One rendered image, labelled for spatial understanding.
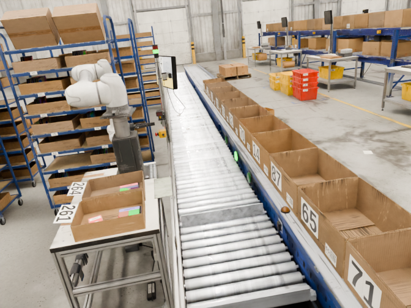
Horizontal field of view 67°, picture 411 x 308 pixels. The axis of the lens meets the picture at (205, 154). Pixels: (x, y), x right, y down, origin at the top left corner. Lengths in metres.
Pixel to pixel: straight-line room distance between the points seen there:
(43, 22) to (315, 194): 2.76
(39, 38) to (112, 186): 1.72
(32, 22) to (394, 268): 3.20
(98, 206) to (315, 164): 1.34
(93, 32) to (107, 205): 1.83
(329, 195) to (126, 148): 1.43
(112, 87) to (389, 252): 1.80
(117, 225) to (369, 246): 1.21
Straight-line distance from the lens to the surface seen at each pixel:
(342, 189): 1.56
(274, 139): 2.20
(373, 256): 1.25
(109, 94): 2.23
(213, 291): 1.38
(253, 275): 1.45
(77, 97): 2.25
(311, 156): 1.89
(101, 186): 2.34
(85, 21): 3.27
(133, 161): 2.35
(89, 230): 1.82
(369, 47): 8.62
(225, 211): 1.75
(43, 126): 3.49
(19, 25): 3.44
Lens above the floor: 1.73
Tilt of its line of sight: 22 degrees down
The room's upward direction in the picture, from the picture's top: 6 degrees counter-clockwise
